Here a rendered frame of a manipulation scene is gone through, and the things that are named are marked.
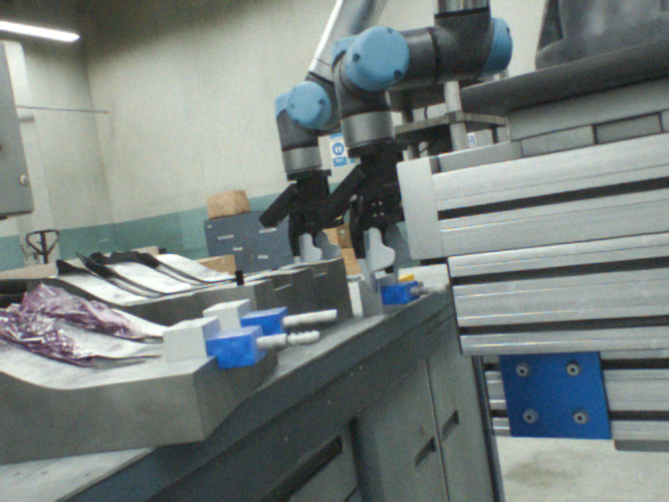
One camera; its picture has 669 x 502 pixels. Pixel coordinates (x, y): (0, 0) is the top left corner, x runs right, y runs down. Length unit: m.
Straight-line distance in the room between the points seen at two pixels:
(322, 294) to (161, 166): 8.69
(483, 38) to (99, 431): 0.67
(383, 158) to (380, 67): 0.16
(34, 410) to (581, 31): 0.52
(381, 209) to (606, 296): 0.49
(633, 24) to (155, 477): 0.50
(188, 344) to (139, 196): 9.31
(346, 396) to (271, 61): 7.81
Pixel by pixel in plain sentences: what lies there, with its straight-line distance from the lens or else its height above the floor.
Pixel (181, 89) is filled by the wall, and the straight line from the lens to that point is 9.45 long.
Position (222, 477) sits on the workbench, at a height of 0.71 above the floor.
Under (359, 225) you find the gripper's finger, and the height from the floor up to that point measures 0.93.
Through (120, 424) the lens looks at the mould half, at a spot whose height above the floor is 0.82.
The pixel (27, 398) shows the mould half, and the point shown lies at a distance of 0.64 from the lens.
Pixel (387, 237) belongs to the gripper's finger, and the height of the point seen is 0.91.
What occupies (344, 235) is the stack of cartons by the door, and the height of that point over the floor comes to 0.69.
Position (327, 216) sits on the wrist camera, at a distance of 1.09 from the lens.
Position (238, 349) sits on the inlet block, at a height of 0.86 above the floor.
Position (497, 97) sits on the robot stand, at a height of 1.03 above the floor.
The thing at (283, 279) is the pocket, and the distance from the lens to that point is 0.95.
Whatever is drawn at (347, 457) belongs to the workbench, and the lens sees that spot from 1.04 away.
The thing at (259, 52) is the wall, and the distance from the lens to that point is 8.80.
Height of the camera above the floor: 0.96
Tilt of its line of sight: 3 degrees down
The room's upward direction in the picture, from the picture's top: 9 degrees counter-clockwise
